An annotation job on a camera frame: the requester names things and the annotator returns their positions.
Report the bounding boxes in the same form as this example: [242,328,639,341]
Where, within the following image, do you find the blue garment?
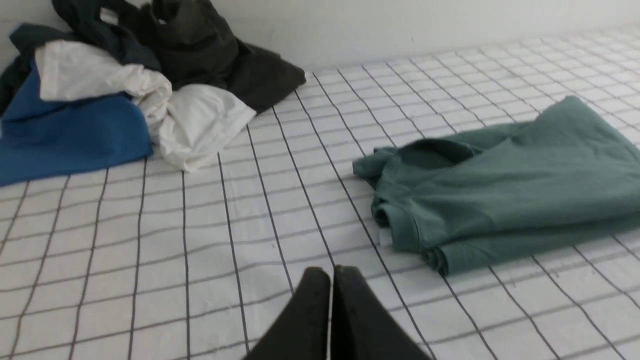
[0,62,153,186]

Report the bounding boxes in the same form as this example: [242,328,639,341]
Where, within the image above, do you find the green long-sleeved shirt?
[352,96,640,276]

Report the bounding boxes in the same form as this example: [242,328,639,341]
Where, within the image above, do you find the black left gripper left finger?
[245,267,331,360]

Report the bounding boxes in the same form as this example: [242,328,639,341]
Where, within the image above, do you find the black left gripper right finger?
[330,265,430,360]

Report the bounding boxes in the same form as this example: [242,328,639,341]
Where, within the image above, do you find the white grid-patterned tablecloth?
[0,26,639,360]

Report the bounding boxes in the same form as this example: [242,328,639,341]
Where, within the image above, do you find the white garment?
[34,39,256,173]

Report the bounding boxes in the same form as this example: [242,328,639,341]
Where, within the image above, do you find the dark navy garment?
[0,0,162,114]

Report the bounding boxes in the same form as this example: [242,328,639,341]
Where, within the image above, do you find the dark olive garment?
[119,0,306,114]

